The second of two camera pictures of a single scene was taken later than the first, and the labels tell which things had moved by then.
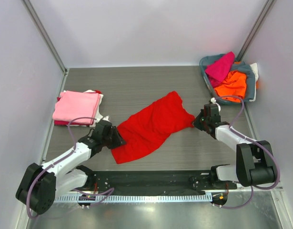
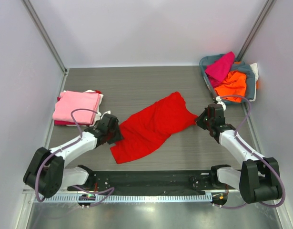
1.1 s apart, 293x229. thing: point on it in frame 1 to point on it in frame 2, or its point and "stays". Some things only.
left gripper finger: (112, 145) to (110, 140)
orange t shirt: (235, 84) stays
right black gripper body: (199, 119) stays
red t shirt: (146, 129) stays
